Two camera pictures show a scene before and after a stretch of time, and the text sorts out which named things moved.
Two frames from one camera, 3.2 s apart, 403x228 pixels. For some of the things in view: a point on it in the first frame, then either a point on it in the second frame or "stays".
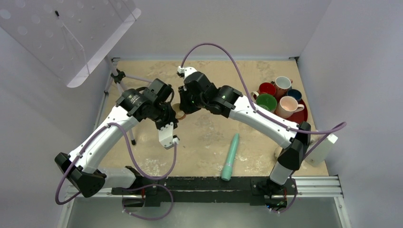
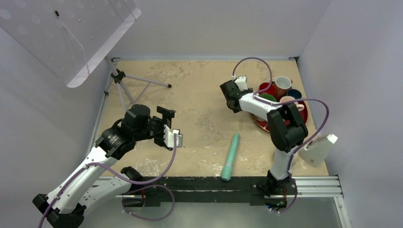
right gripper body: x=192 y=103 → x=229 y=106
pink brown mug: x=282 y=84 stays
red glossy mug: x=266 y=88 stays
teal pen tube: x=227 y=172 stays
